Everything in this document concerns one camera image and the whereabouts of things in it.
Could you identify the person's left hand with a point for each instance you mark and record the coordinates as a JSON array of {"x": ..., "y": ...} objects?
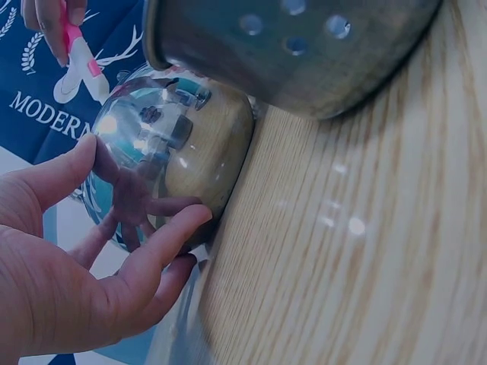
[{"x": 57, "y": 289}]

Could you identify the person's right hand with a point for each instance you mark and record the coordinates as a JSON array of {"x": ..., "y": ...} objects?
[{"x": 49, "y": 23}]

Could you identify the person's right fingers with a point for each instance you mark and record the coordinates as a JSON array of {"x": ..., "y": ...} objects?
[{"x": 51, "y": 34}]

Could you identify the person's left thumb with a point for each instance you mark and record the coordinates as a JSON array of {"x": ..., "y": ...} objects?
[{"x": 68, "y": 167}]

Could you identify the pink and white tool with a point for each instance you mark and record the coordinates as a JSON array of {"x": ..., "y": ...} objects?
[{"x": 81, "y": 57}]

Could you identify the shiny steel bowl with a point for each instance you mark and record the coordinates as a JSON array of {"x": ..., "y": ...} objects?
[{"x": 205, "y": 152}]

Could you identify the perforated metal colander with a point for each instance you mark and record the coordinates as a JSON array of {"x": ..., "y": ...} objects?
[{"x": 266, "y": 64}]

